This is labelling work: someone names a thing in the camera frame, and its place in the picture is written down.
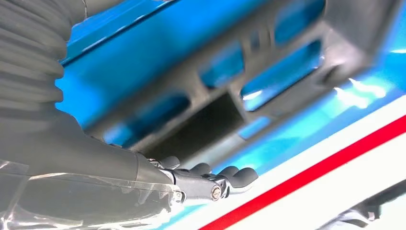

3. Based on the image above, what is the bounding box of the red barrier belt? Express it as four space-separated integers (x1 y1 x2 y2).
198 115 406 230

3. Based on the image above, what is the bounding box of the blue metal shelf rack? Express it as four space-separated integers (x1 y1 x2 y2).
54 0 406 230

